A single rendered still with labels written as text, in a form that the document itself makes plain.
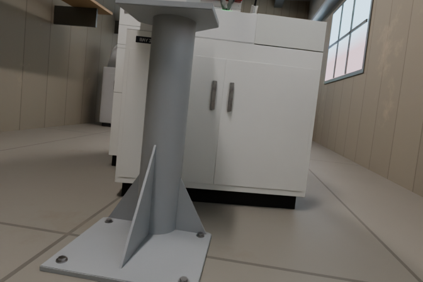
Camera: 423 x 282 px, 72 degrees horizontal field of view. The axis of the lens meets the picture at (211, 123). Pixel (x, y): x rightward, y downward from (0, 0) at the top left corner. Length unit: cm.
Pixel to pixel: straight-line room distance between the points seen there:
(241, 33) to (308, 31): 33
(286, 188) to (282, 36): 76
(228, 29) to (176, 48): 48
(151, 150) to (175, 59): 33
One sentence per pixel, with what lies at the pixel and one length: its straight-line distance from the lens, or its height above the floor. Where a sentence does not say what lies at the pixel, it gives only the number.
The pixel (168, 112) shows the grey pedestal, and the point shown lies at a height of 46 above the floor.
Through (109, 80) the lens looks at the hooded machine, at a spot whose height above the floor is 70.
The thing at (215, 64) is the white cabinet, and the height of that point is 70.
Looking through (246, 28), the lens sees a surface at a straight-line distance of 150.
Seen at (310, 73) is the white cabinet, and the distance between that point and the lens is 155.
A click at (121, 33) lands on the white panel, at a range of 215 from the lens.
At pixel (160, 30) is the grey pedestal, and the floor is 74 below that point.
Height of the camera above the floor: 51
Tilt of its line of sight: 4 degrees down
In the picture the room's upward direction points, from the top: 6 degrees clockwise
